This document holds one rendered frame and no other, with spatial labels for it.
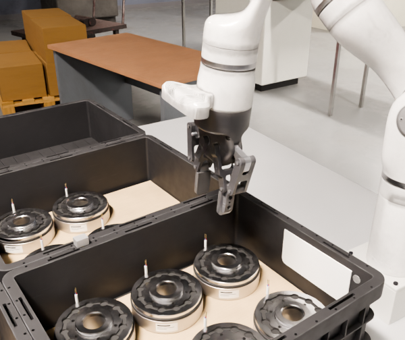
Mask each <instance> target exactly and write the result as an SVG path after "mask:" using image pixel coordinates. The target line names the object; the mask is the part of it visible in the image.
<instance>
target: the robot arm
mask: <svg viewBox="0 0 405 340"><path fill-rule="evenodd" d="M271 2H272V0H250V2H249V4H248V5H247V7H245V8H244V9H243V10H241V11H236V12H231V13H219V14H214V15H212V16H210V17H208V18H207V20H206V22H205V26H204V31H203V38H202V53H201V62H200V69H199V73H198V78H197V85H188V84H182V83H179V82H173V81H167V82H165V83H164V84H163V85H162V94H161V97H162V98H163V99H164V100H165V101H166V102H168V103H169V104H170V105H172V106H173V107H175V108H176V109H177V110H178V111H180V112H182V113H183V114H185V115H186V116H188V117H190V118H192V119H194V121H193V122H188V123H187V143H188V160H189V161H192V162H193V163H194V170H195V171H196V175H195V183H194V185H195V187H194V191H195V192H196V193H197V194H198V195H199V194H204V193H207V192H208V191H209V185H210V178H211V170H210V169H209V168H211V166H212V164H214V171H215V175H216V176H217V177H218V179H219V189H220V190H219V194H218V201H217V213H218V214H219V215H224V214H227V213H230V212H231V211H232V209H233V206H234V196H235V194H240V193H243V192H246V191H247V189H248V185H249V183H250V178H251V176H252V172H253V170H254V166H255V164H256V158H255V156H254V155H251V156H247V155H246V154H245V153H244V152H243V151H242V135H243V134H244V132H245V131H246V130H247V129H248V128H249V125H250V116H251V111H252V102H253V96H254V87H255V69H256V64H257V55H258V49H259V41H260V37H261V31H262V28H263V24H264V21H265V17H266V15H267V12H268V10H269V6H270V4H271ZM310 2H311V5H312V7H313V10H314V12H315V13H316V15H317V16H318V17H319V19H320V20H321V21H322V23H323V24H324V26H325V27H326V29H327V30H328V31H329V33H330V34H331V35H332V37H334V39H336V41H337V42H338V43H340V44H341V46H343V48H345V49H346V50H347V51H349V52H350V53H351V54H353V55H354V56H355V57H357V58H358V59H359V60H361V61H362V62H363V63H365V64H366V65H368V66H369V67H370V68H371V69H372V70H373V71H374V72H375V73H376V74H377V75H378V76H379V77H380V78H381V79H382V81H383V82H384V84H385V85H386V86H387V88H388V90H389V91H390V92H391V94H392V96H393V97H394V99H395V101H394V103H393V104H392V106H391V108H390V110H389V114H388V117H387V123H386V127H385V135H384V140H383V148H382V154H381V162H382V165H383V168H382V172H381V179H380V184H379V191H378V195H377V201H376V205H375V212H374V216H373V223H372V227H371V234H370V238H369V244H368V248H367V255H366V259H367V262H368V263H369V265H370V266H371V267H373V268H375V269H377V270H378V271H379V272H381V273H382V274H384V275H387V276H391V277H399V278H403V277H405V31H404V29H403V28H402V27H401V25H400V23H399V22H398V21H397V19H396V18H395V17H394V15H393V13H392V12H391V11H390V10H389V8H388V7H387V5H386V4H385V3H384V1H383V0H310ZM196 145H198V148H197V150H196V152H194V147H195V146H196ZM230 164H232V165H231V167H230V168H227V169H222V166H226V165H230ZM227 175H230V181H229V183H226V176H227ZM239 182H240V183H239Z"/></svg>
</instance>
